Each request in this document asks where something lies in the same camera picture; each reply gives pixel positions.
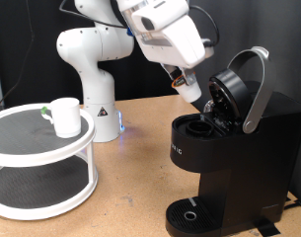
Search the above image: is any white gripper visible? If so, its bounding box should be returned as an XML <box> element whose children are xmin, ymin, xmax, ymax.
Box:
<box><xmin>136</xmin><ymin>16</ymin><xmax>206</xmax><ymax>87</ymax></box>

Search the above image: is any white mug green-marked handle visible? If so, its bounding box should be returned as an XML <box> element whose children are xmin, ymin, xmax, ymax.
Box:
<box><xmin>40</xmin><ymin>97</ymin><xmax>82</xmax><ymax>139</ymax></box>

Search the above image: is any black backdrop curtain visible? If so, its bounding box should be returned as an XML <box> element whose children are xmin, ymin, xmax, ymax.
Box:
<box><xmin>0</xmin><ymin>0</ymin><xmax>188</xmax><ymax>110</ymax></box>

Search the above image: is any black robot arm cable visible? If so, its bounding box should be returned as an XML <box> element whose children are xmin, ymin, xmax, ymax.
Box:
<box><xmin>59</xmin><ymin>0</ymin><xmax>221</xmax><ymax>47</ymax></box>

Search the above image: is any dark grey partition panel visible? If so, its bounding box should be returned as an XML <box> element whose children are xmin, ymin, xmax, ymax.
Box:
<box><xmin>188</xmin><ymin>0</ymin><xmax>301</xmax><ymax>211</ymax></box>

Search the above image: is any white two-tier turntable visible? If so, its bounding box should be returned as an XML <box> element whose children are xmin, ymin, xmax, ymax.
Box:
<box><xmin>0</xmin><ymin>103</ymin><xmax>99</xmax><ymax>221</ymax></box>

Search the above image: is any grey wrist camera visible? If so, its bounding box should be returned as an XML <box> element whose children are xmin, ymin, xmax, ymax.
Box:
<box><xmin>201</xmin><ymin>39</ymin><xmax>214</xmax><ymax>59</ymax></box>

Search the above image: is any thin black dangling cable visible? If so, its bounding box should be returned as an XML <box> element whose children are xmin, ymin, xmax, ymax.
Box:
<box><xmin>0</xmin><ymin>0</ymin><xmax>36</xmax><ymax>112</ymax></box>

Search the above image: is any black tape strip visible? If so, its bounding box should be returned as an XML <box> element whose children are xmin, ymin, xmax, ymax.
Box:
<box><xmin>254</xmin><ymin>218</ymin><xmax>282</xmax><ymax>237</ymax></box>

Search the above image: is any black Keurig coffee machine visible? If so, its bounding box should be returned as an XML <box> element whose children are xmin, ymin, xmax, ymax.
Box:
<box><xmin>165</xmin><ymin>45</ymin><xmax>301</xmax><ymax>237</ymax></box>

